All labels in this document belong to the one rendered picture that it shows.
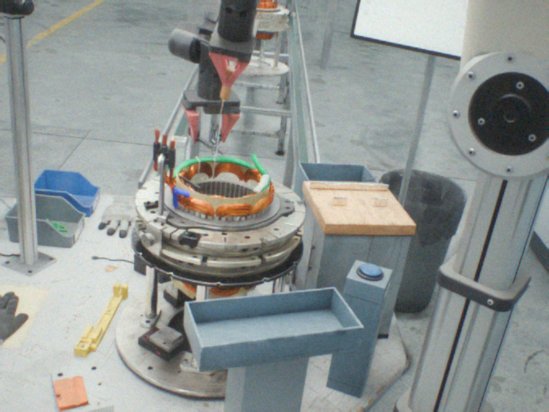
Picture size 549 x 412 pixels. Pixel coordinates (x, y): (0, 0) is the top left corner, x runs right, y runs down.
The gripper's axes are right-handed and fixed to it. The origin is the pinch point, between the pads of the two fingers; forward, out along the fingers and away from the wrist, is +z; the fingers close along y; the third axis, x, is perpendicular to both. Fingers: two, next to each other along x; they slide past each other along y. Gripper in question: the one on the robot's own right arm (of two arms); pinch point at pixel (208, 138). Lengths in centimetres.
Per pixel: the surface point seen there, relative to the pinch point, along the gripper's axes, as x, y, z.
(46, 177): -56, 32, 37
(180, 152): 5.3, 6.7, 0.4
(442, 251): -77, -127, 91
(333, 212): 15.0, -23.0, 10.1
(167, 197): 12.9, 10.3, 5.8
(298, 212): 19.3, -13.4, 6.9
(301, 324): 44.3, -5.6, 12.2
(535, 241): -119, -221, 121
